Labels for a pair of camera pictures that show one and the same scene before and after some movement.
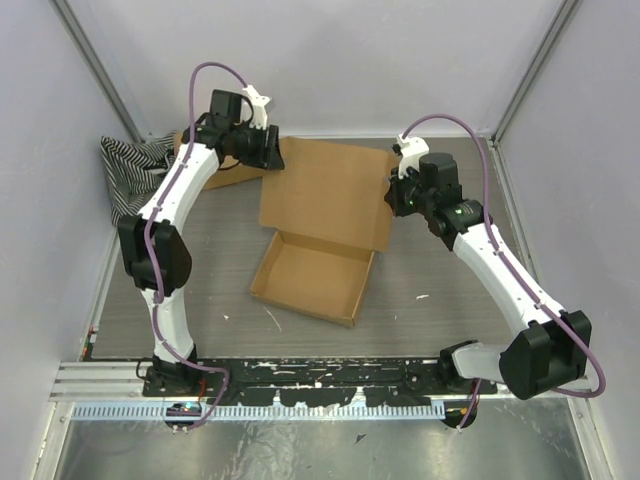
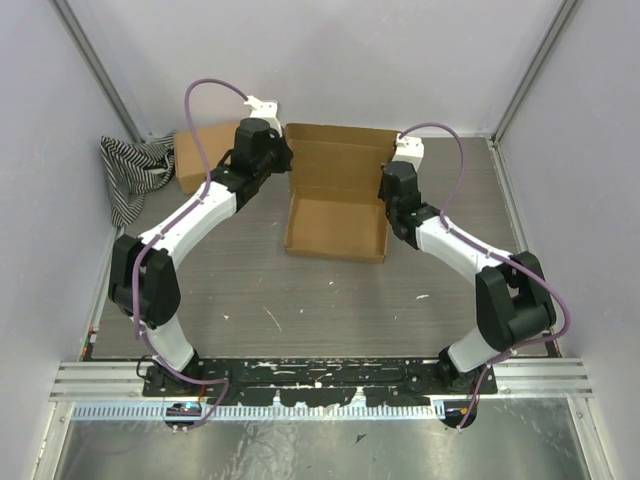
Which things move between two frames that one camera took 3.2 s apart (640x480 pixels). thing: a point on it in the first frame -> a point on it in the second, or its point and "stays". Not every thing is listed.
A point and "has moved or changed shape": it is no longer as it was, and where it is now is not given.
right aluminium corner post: x=570 y=7 stays
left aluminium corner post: x=82 y=41 stays
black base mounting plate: x=377 y=381 stays
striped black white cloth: x=131 y=169 stays
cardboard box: x=329 y=211 has moved or changed shape
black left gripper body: x=250 y=145 -> x=278 y=160
